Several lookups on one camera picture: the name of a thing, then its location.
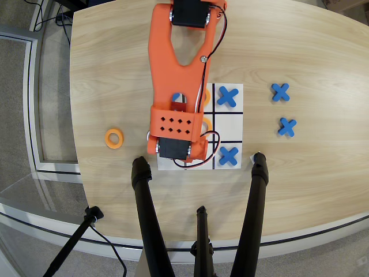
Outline black tripod leg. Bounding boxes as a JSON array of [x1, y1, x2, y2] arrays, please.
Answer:
[[131, 156, 176, 277], [229, 152, 270, 277]]

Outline black floor cables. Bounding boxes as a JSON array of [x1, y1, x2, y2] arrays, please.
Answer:
[[28, 0, 73, 44]]

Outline black stand cable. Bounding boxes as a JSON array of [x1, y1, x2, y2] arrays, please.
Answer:
[[89, 224, 128, 277]]

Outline white tic-tac-toe board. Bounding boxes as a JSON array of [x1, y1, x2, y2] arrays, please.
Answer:
[[155, 83, 244, 171]]

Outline robot arm servo cable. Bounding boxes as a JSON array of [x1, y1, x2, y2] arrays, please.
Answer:
[[172, 4, 228, 169]]

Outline thin black stand pole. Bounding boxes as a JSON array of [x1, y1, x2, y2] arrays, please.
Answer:
[[42, 205, 104, 277]]

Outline black tripod centre column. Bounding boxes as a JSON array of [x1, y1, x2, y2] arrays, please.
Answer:
[[189, 205, 216, 277]]

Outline black furniture base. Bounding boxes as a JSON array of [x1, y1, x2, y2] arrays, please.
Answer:
[[53, 0, 89, 9]]

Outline metal framed glass panel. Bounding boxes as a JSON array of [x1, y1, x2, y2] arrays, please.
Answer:
[[0, 24, 83, 177]]

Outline cardboard box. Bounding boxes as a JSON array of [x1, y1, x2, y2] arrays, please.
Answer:
[[319, 0, 369, 14]]

